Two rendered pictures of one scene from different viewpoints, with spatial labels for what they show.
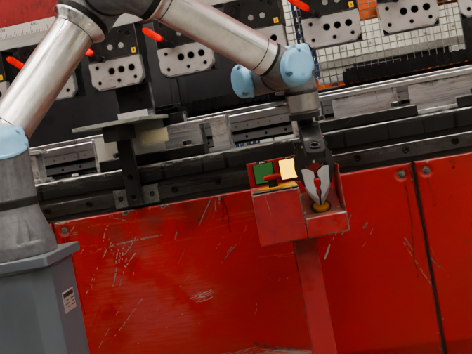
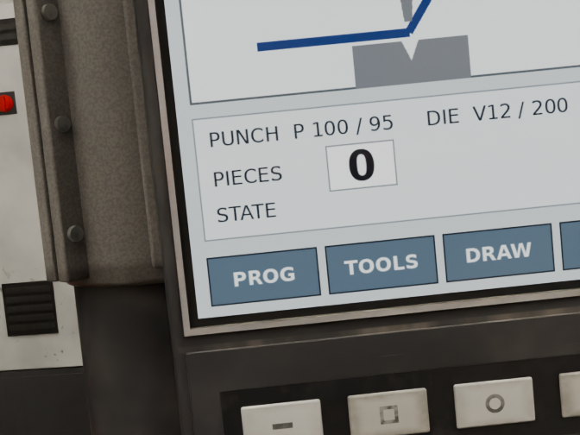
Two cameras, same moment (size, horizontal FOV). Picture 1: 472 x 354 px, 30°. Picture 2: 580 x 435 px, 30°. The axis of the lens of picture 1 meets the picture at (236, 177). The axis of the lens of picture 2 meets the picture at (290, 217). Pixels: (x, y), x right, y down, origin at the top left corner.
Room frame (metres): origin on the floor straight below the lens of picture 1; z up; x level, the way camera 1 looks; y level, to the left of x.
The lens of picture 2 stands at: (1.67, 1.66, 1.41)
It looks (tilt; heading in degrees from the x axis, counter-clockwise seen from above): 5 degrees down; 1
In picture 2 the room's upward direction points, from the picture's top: 6 degrees counter-clockwise
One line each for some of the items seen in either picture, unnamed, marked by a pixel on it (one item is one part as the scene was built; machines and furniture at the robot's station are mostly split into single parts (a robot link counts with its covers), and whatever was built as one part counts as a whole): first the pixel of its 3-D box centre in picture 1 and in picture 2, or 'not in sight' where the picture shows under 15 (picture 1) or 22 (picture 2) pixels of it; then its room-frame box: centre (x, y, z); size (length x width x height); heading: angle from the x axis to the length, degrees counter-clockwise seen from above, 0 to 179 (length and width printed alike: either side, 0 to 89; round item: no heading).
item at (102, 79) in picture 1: (118, 57); not in sight; (2.48, 0.26, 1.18); 0.15 x 0.09 x 0.17; 78
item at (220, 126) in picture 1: (162, 143); not in sight; (2.46, 0.18, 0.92); 0.39 x 0.06 x 0.10; 78
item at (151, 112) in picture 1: (135, 102); not in sight; (2.47, 0.24, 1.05); 0.10 x 0.02 x 0.10; 78
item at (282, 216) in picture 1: (296, 196); not in sight; (2.01, -0.13, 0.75); 0.20 x 0.16 x 0.18; 89
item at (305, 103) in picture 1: (301, 104); not in sight; (1.99, -0.18, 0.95); 0.08 x 0.08 x 0.05
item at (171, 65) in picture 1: (186, 43); not in sight; (2.43, 0.07, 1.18); 0.15 x 0.09 x 0.17; 78
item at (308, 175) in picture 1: (310, 185); not in sight; (2.01, -0.16, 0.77); 0.06 x 0.03 x 0.09; 179
